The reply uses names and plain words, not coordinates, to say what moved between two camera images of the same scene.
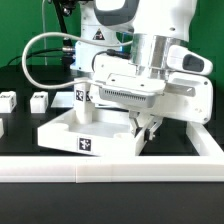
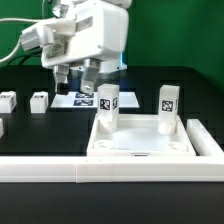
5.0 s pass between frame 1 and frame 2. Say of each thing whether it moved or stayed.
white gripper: moved
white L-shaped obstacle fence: stayed
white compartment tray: moved
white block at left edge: stayed
